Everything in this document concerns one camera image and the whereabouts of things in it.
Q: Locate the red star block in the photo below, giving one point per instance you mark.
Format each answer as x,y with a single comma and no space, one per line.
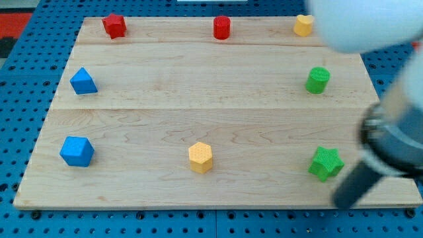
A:
114,25

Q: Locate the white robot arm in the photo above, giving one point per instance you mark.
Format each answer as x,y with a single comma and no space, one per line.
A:
363,26

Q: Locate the yellow hexagon block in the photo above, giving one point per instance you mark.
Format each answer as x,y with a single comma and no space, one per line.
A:
200,157

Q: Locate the red cylinder block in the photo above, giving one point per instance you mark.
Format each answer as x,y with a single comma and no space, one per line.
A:
221,27

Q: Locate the yellow heart block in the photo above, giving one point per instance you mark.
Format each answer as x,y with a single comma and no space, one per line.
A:
303,25

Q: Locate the blue triangle block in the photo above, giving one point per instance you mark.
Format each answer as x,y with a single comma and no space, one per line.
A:
83,83

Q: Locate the green star block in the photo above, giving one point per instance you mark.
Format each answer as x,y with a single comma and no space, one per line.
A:
325,163

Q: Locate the dark cylindrical pusher stick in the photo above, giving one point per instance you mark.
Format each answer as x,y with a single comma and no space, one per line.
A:
355,185

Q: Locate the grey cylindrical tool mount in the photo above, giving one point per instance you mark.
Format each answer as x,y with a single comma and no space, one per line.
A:
393,144

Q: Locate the wooden board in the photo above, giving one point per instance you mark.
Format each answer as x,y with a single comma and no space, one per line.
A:
168,84

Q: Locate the green cylinder block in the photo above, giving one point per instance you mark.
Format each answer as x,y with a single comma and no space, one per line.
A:
317,80

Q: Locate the blue cube block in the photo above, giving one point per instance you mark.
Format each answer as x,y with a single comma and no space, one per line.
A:
77,151

